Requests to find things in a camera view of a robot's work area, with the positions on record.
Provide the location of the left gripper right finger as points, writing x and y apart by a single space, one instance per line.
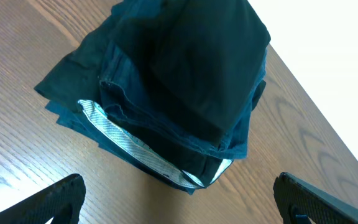
300 202

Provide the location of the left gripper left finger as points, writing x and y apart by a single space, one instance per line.
59 203

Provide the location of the black t-shirt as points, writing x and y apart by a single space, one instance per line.
201 58

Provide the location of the folded dark blue jeans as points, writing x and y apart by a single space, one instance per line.
127 97

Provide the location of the folded black garment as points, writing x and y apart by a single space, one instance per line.
74 93

